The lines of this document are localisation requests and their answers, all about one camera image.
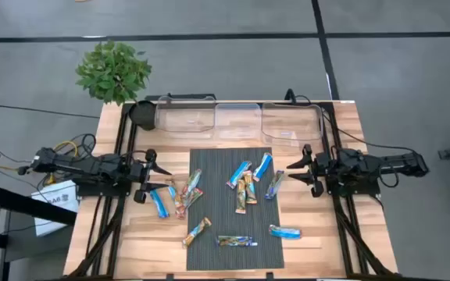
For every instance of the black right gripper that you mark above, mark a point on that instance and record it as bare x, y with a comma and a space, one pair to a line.
320, 168

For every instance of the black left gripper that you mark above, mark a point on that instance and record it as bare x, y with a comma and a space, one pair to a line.
141, 173

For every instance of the blue wrapper granola bar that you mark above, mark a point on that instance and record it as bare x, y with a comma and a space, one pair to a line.
158, 203
284, 232

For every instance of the red and green granola bar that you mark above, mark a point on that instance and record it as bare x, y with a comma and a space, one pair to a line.
192, 198
191, 182

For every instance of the light blue granola bar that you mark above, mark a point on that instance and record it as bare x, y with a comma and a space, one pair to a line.
263, 166
239, 174

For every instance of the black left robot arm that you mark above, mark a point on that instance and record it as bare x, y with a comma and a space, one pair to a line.
72, 166

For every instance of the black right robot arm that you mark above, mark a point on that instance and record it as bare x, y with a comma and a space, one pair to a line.
397, 162

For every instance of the large clear plastic bin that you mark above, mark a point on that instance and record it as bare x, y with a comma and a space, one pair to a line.
186, 117
291, 125

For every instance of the dark grey woven placemat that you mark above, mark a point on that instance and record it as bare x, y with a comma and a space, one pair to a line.
217, 218

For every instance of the white corner sticker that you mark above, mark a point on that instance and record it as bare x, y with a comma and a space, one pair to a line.
347, 102

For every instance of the small clear plastic bin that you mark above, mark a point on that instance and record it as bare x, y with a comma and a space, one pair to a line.
236, 121

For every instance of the white cardboard box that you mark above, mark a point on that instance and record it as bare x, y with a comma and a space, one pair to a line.
59, 197

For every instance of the black edge clamp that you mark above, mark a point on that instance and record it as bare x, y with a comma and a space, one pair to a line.
270, 276
169, 277

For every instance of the green plant in black pot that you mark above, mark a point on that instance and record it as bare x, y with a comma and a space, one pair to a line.
111, 72

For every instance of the black power plug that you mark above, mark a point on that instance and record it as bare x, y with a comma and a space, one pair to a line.
23, 170

